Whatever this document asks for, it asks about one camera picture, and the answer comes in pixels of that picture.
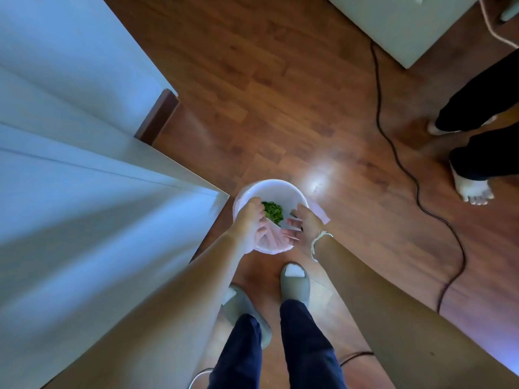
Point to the person's left hand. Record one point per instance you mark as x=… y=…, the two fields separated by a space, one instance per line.
x=248 y=224

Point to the person's right hand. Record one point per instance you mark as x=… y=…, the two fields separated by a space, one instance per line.
x=309 y=226

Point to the person's right fingers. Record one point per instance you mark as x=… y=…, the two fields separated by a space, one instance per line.
x=292 y=230

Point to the person's left fingers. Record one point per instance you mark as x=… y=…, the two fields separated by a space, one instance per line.
x=259 y=230

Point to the pink plastic bin bag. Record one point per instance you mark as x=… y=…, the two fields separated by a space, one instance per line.
x=279 y=192

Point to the person's left forearm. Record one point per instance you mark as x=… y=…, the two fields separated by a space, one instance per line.
x=162 y=320

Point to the person's right forearm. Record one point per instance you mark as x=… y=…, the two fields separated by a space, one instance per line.
x=389 y=320

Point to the white round waste bin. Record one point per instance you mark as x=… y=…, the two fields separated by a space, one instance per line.
x=272 y=249

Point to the green leafy scraps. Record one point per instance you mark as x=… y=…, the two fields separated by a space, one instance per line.
x=273 y=211

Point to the grey-green right slipper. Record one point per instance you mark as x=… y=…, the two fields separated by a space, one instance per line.
x=295 y=285

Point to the grey-green slipper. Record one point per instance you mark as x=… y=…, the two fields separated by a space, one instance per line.
x=295 y=285
x=243 y=305

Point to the grey-green left slipper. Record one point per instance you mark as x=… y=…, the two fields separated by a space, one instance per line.
x=243 y=305

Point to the person's right dark trouser leg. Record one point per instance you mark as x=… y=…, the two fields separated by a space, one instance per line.
x=308 y=348

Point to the person's dark trouser leg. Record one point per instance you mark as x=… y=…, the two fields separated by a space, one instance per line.
x=308 y=348
x=239 y=356

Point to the person's left dark trouser leg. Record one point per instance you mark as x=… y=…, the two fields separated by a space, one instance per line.
x=239 y=356

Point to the brown wooden baseboard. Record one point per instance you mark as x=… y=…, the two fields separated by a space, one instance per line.
x=158 y=117

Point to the white door panel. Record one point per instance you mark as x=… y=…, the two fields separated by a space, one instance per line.
x=81 y=247

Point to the white cabinet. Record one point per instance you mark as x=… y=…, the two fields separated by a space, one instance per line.
x=401 y=24

